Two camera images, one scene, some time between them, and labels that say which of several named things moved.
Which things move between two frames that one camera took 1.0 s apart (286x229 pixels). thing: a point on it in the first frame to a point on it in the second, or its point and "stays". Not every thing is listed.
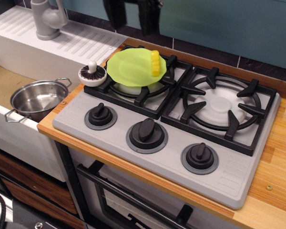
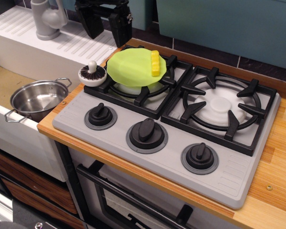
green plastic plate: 132,67 stays
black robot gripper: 149,13 to 93,12
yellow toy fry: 155,63 stays
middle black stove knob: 147,137 stays
